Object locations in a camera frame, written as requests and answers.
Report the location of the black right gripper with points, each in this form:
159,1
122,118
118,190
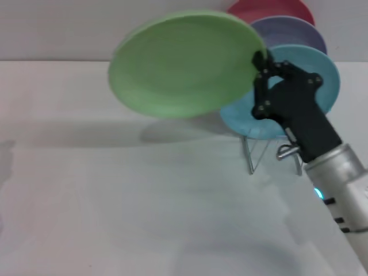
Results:
299,115

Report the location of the green round plate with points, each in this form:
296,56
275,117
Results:
184,66

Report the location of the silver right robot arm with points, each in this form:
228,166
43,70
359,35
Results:
342,178

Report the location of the light blue round plate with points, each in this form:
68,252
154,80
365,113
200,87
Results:
310,61

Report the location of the purple round plate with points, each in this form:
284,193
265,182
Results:
293,34

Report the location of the red round plate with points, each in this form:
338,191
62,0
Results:
281,10

